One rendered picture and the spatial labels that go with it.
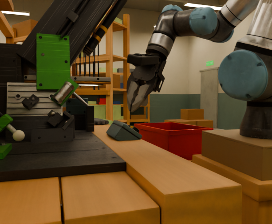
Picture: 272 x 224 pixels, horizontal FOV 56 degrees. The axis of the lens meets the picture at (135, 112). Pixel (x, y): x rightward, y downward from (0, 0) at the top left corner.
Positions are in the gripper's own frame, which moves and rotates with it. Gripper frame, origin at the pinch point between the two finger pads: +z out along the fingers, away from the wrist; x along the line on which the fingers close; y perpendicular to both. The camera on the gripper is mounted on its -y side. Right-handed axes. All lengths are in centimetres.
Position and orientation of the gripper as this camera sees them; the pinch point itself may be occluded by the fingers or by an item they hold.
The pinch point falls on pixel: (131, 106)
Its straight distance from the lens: 76.1
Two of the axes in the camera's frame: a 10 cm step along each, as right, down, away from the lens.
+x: -8.5, -2.5, 4.6
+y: 3.7, 3.3, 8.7
